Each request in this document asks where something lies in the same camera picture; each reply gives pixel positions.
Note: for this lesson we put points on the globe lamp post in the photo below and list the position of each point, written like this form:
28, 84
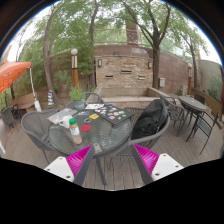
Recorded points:
74, 61

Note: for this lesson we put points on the red round coaster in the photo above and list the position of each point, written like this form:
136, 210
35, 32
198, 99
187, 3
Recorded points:
85, 128

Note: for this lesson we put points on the grey wicker chair left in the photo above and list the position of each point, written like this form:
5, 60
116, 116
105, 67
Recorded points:
36, 125

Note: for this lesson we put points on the round dark table right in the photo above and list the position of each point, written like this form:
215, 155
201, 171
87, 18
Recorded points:
191, 105

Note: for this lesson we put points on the black sticker-covered laptop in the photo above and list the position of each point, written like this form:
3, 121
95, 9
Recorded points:
113, 114

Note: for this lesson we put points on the grey sticker-covered laptop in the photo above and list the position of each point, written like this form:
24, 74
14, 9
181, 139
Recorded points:
57, 117

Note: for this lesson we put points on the orange patio umbrella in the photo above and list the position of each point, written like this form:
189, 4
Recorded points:
10, 71

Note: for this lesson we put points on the grey chair by right table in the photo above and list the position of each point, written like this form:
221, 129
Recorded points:
176, 112

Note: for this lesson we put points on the grey wicker chair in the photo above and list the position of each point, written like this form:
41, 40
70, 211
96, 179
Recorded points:
149, 141
90, 98
36, 125

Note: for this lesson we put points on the round glass patio table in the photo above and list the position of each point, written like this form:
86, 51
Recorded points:
103, 135

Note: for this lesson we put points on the grey wicker chair right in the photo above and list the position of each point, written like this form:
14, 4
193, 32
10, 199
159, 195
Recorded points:
149, 141

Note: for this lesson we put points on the white paper with pictures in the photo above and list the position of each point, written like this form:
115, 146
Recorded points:
94, 106

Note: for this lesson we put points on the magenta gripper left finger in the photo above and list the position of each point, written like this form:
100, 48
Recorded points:
74, 167

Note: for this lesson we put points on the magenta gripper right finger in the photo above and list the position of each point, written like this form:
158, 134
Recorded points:
153, 166

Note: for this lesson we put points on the yellow card on table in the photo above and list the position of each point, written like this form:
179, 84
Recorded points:
94, 116

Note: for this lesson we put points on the striped traffic cone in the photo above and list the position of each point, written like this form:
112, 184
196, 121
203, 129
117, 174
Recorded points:
50, 98

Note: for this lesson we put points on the plastic bottle green cap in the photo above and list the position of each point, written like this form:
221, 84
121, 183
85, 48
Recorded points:
75, 132

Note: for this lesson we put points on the potted green plant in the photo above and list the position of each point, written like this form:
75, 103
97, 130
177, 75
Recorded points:
77, 97

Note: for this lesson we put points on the dark chair far left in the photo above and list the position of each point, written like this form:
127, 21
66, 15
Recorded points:
10, 116

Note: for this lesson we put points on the white mug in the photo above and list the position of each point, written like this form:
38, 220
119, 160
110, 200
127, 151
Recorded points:
65, 121

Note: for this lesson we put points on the grey wicker chair far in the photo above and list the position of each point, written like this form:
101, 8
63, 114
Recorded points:
90, 98

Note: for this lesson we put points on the black metal chair right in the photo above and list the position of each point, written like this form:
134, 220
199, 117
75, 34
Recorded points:
204, 122

